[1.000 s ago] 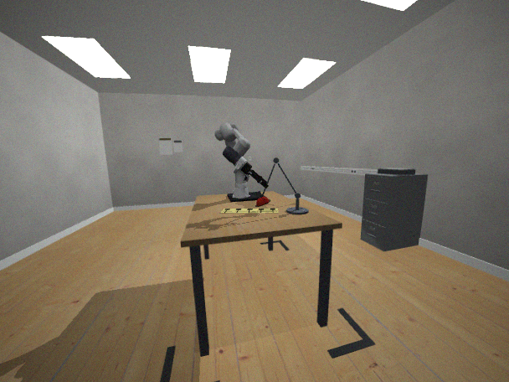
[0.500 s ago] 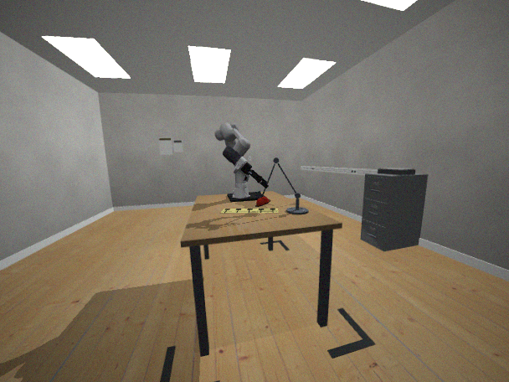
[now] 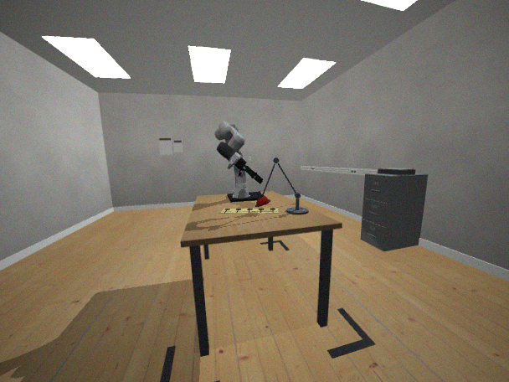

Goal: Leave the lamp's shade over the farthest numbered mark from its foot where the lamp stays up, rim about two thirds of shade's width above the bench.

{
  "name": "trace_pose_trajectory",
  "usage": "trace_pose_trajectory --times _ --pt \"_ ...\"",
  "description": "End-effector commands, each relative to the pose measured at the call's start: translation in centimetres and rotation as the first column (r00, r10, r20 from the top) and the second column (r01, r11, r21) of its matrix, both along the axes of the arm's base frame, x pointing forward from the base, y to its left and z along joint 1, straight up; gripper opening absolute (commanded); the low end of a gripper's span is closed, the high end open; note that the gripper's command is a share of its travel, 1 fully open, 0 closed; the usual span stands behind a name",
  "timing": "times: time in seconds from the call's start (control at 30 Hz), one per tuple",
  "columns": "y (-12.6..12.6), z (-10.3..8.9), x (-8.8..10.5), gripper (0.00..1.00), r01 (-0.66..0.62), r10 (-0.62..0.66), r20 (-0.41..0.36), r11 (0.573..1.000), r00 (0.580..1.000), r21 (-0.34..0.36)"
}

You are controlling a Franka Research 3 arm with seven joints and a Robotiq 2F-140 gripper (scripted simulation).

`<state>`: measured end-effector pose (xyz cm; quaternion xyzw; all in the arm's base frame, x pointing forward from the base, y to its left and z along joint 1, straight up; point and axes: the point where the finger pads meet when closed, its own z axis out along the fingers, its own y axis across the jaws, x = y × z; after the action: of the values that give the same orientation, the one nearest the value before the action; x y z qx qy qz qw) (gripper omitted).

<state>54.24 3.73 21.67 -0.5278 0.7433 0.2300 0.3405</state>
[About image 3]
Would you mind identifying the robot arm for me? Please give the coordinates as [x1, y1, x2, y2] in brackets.
[215, 121, 250, 199]

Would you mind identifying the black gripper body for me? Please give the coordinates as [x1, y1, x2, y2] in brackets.
[235, 158, 247, 170]

